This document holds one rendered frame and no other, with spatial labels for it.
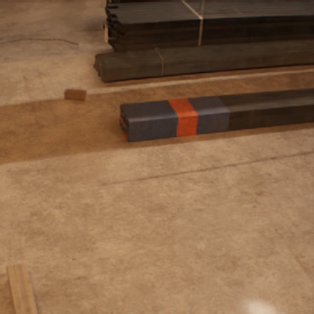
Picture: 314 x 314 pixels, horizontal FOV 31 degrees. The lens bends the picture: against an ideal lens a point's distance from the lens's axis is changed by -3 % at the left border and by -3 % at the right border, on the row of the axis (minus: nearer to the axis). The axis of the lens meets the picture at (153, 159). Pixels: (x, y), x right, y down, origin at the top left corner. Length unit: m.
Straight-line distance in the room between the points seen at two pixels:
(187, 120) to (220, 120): 0.25
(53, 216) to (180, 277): 0.82
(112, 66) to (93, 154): 1.01
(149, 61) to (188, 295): 2.30
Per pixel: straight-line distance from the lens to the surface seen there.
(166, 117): 3.89
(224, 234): 3.25
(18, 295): 2.76
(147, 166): 3.69
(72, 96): 4.38
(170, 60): 4.70
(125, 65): 4.60
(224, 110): 4.05
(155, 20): 4.82
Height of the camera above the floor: 2.15
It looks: 35 degrees down
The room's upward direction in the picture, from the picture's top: 4 degrees clockwise
